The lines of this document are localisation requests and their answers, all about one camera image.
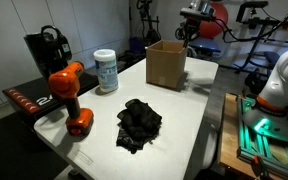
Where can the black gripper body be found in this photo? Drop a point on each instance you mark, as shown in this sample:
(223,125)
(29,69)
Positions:
(191,26)

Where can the brown cardboard box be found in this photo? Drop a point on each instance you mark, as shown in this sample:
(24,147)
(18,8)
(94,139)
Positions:
(165,65)

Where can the black plyo box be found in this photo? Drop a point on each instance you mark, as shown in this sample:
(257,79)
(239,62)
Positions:
(30,100)

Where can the blue padded weight bench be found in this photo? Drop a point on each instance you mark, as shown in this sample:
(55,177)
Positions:
(204,45)

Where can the black exercise bike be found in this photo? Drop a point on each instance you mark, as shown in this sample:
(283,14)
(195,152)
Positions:
(149,26)

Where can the white wipes canister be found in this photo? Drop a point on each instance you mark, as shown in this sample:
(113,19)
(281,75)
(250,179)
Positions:
(106,71)

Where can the crumpled black cloth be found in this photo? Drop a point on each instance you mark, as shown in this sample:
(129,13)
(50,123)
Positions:
(139,125)

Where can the wooden board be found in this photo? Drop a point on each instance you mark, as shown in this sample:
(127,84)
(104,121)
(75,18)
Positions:
(229,140)

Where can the orange and black power drill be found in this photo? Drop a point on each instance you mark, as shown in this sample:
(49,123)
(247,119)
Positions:
(67,86)

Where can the black floor mat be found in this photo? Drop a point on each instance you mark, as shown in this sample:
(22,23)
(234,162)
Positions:
(14,150)

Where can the black exercise machine frame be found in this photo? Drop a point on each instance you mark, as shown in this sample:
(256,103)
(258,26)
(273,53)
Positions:
(252,10)

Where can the green lit aluminium base frame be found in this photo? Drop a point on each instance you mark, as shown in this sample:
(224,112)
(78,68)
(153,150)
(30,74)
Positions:
(267,143)

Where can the white wall cabinets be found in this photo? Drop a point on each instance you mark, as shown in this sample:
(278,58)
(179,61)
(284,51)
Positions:
(34,20)

